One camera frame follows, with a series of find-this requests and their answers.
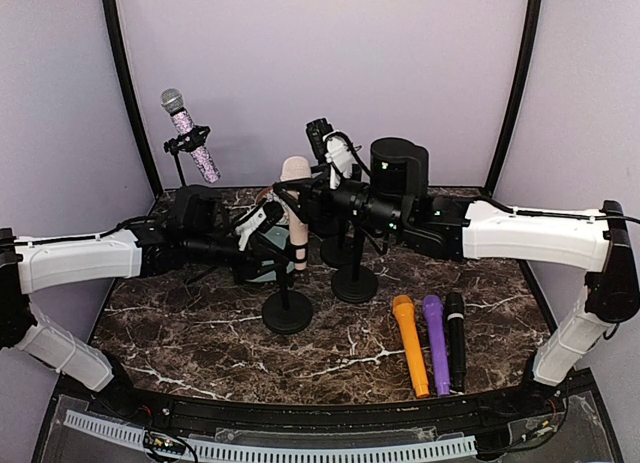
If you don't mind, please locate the black microphone white ring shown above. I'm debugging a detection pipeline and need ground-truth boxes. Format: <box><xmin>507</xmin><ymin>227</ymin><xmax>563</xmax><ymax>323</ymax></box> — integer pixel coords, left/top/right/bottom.
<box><xmin>444</xmin><ymin>291</ymin><xmax>467</xmax><ymax>394</ymax></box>

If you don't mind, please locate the black frame post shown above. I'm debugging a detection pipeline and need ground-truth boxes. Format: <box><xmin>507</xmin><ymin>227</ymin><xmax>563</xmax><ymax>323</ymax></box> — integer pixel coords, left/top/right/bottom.
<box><xmin>101</xmin><ymin>0</ymin><xmax>164</xmax><ymax>198</ymax></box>
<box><xmin>482</xmin><ymin>0</ymin><xmax>542</xmax><ymax>197</ymax></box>

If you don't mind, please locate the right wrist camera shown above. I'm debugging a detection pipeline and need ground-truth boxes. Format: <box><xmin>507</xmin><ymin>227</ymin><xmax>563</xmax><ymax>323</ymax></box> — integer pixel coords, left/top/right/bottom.
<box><xmin>305</xmin><ymin>118</ymin><xmax>362</xmax><ymax>190</ymax></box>

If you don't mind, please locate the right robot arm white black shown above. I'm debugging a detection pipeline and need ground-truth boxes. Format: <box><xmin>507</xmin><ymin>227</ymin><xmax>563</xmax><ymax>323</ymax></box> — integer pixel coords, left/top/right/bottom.
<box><xmin>273</xmin><ymin>132</ymin><xmax>639</xmax><ymax>417</ymax></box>

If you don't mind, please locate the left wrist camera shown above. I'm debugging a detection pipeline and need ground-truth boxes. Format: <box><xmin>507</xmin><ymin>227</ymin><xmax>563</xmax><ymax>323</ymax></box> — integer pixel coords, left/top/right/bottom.
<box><xmin>234</xmin><ymin>201</ymin><xmax>284</xmax><ymax>251</ymax></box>

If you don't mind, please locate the black stand of purple microphone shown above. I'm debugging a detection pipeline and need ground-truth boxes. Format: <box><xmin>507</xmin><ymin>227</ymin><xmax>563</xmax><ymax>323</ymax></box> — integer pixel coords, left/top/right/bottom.
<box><xmin>320</xmin><ymin>221</ymin><xmax>354</xmax><ymax>268</ymax></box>

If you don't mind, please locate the right black frame post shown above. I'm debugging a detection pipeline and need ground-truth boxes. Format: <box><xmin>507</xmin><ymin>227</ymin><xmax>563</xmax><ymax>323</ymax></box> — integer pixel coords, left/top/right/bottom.
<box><xmin>482</xmin><ymin>0</ymin><xmax>542</xmax><ymax>197</ymax></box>

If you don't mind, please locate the black front rail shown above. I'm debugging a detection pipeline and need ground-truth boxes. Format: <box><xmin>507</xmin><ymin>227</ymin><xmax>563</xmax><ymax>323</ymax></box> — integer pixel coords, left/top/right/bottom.
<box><xmin>90</xmin><ymin>387</ymin><xmax>564</xmax><ymax>435</ymax></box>

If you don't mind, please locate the tripod stand of glitter microphone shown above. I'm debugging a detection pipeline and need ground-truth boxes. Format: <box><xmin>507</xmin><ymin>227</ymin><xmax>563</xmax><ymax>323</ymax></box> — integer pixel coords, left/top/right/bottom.
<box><xmin>163</xmin><ymin>125</ymin><xmax>220</xmax><ymax>187</ymax></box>

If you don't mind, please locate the black stand of cream microphone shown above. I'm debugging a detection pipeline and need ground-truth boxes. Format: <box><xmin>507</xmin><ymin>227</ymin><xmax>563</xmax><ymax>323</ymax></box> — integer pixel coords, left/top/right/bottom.
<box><xmin>261</xmin><ymin>263</ymin><xmax>313</xmax><ymax>335</ymax></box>

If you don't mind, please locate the floral patterned bowl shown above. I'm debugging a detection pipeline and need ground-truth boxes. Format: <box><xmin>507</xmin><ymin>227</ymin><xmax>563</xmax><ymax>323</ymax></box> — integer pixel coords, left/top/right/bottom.
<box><xmin>255</xmin><ymin>186</ymin><xmax>281</xmax><ymax>204</ymax></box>

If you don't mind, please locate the orange microphone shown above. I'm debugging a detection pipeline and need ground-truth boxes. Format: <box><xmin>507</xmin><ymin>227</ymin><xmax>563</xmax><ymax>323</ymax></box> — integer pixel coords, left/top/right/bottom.
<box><xmin>392</xmin><ymin>295</ymin><xmax>430</xmax><ymax>398</ymax></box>

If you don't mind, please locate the cream pink microphone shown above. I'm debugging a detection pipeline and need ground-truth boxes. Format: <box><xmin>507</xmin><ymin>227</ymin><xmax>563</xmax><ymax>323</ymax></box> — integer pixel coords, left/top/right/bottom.
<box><xmin>280</xmin><ymin>156</ymin><xmax>311</xmax><ymax>271</ymax></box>

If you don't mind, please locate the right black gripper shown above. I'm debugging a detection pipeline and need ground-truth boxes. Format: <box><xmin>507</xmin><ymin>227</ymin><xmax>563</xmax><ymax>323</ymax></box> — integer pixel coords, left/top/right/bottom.
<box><xmin>276</xmin><ymin>159</ymin><xmax>409</xmax><ymax>235</ymax></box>

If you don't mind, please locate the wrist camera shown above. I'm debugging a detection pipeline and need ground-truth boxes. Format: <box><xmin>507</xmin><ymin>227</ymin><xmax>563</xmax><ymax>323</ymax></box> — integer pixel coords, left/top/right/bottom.
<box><xmin>305</xmin><ymin>118</ymin><xmax>362</xmax><ymax>190</ymax></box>
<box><xmin>234</xmin><ymin>201</ymin><xmax>284</xmax><ymax>251</ymax></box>

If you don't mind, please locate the left black frame post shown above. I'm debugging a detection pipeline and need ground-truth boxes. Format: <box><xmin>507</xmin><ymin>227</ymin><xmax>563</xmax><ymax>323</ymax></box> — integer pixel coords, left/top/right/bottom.
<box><xmin>101</xmin><ymin>0</ymin><xmax>164</xmax><ymax>198</ymax></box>

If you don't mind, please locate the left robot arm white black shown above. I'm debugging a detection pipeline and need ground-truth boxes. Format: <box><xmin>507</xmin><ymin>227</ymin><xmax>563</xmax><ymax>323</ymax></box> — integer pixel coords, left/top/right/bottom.
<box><xmin>1</xmin><ymin>185</ymin><xmax>289</xmax><ymax>419</ymax></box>

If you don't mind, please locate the light green plate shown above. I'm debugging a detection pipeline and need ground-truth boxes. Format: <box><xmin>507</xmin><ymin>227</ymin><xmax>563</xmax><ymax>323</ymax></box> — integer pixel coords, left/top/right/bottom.
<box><xmin>248</xmin><ymin>225</ymin><xmax>294</xmax><ymax>284</ymax></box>

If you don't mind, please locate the white slotted cable duct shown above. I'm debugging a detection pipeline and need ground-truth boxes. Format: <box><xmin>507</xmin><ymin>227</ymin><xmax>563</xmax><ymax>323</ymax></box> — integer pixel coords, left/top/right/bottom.
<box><xmin>63</xmin><ymin>409</ymin><xmax>477</xmax><ymax>463</ymax></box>

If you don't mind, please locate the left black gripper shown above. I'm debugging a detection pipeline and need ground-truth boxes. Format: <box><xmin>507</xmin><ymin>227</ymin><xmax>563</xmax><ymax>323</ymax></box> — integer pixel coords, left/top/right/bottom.
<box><xmin>185</xmin><ymin>231</ymin><xmax>290</xmax><ymax>286</ymax></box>

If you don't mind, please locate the glitter silver purple microphone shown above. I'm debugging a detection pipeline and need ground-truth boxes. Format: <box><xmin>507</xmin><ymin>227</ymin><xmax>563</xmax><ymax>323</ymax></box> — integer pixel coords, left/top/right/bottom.
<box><xmin>161</xmin><ymin>88</ymin><xmax>221</xmax><ymax>185</ymax></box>

